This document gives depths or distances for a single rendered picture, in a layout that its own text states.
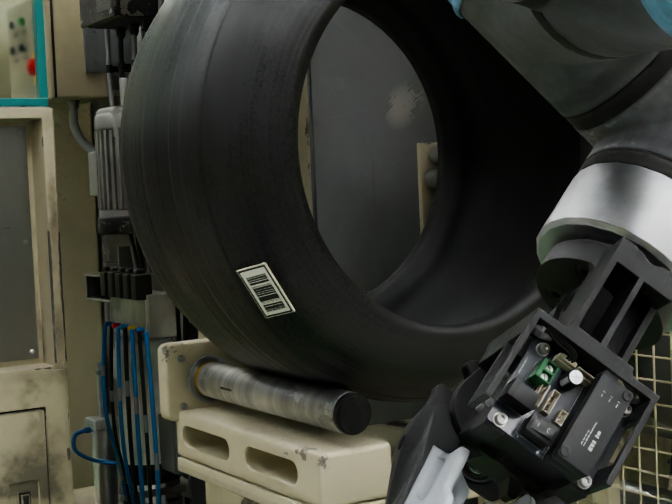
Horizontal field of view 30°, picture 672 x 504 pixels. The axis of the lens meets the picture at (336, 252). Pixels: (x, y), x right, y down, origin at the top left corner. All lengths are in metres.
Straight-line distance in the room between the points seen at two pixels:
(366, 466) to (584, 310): 0.76
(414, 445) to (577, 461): 0.08
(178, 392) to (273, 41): 0.53
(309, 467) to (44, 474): 0.62
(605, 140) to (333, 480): 0.70
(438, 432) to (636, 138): 0.19
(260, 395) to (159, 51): 0.40
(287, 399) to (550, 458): 0.83
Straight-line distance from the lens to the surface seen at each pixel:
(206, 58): 1.28
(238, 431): 1.46
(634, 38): 0.56
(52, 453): 1.86
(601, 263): 0.62
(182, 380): 1.60
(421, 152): 1.95
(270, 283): 1.25
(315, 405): 1.34
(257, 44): 1.26
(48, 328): 1.86
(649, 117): 0.68
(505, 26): 0.66
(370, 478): 1.34
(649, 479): 2.41
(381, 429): 1.73
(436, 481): 0.61
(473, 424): 0.60
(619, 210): 0.64
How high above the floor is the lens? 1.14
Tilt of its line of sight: 3 degrees down
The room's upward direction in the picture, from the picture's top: 3 degrees counter-clockwise
